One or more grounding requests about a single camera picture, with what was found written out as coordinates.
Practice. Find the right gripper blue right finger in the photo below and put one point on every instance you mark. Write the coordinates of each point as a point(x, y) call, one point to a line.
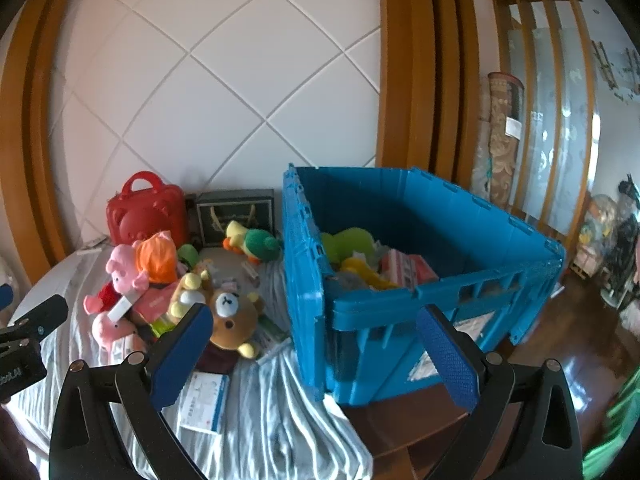
point(455, 356)

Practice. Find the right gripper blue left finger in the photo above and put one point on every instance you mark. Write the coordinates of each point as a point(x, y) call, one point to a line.
point(174, 356)

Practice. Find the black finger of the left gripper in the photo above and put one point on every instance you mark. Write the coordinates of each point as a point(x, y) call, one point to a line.
point(42, 320)

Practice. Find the dark red knit hat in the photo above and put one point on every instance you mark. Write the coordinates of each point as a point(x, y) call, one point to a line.
point(215, 360)

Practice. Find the brown bear plush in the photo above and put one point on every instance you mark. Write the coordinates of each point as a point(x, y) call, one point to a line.
point(235, 321)

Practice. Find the pink pig plush orange dress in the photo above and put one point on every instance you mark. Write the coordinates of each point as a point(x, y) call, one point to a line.
point(134, 268)

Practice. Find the white blue medicine box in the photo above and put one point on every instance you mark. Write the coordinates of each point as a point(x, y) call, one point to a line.
point(203, 402)

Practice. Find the red dressed pig plush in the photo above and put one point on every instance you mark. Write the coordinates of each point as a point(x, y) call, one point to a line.
point(103, 301)

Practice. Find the blue plastic storage crate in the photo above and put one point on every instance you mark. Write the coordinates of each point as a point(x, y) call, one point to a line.
point(360, 345)

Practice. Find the red white packet in crate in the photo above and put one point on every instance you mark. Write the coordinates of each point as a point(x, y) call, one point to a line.
point(406, 271)

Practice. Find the green frog plush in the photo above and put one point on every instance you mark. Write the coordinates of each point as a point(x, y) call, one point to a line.
point(188, 255)

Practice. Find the striped grey cloth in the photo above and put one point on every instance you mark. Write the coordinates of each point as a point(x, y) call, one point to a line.
point(271, 428)

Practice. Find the yellow green duck plush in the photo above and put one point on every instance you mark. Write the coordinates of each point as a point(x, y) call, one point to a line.
point(258, 245)

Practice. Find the yellow plush in crate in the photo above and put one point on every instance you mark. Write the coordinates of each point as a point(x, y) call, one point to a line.
point(372, 279)

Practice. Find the red bear-face plastic case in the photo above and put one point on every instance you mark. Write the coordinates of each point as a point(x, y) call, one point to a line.
point(145, 206)

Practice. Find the green plush in crate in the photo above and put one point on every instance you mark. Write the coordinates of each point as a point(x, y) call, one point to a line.
point(344, 244)

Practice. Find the dark green framed box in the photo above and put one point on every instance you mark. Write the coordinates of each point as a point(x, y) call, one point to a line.
point(254, 209)

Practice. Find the rolled patterned carpet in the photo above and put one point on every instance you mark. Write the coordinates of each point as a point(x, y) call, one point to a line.
point(498, 138)

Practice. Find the wooden glass partition screen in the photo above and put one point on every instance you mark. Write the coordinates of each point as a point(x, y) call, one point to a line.
point(546, 44)

